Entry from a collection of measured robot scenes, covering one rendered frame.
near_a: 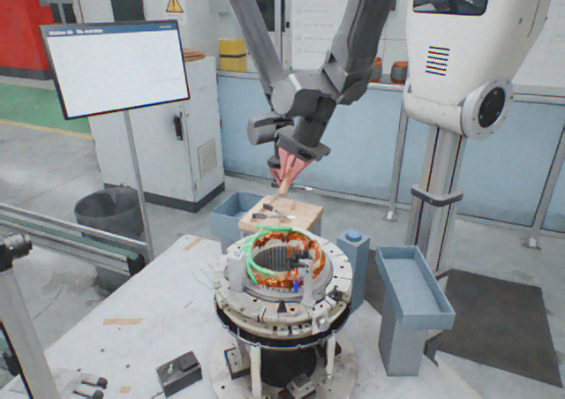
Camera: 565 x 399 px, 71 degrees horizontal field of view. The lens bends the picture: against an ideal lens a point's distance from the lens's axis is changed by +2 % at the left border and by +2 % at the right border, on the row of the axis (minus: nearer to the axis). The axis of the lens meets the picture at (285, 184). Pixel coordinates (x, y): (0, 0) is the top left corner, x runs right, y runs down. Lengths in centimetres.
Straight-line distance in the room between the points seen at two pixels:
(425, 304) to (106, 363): 84
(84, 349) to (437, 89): 115
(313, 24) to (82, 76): 182
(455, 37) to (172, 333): 107
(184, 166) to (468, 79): 256
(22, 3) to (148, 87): 274
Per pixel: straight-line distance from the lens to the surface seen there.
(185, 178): 328
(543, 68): 296
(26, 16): 442
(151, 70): 180
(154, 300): 139
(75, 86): 171
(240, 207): 139
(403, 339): 108
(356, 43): 64
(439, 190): 114
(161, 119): 321
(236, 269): 85
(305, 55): 311
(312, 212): 122
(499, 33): 96
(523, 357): 249
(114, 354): 127
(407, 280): 107
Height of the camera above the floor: 168
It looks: 26 degrees down
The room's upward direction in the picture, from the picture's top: straight up
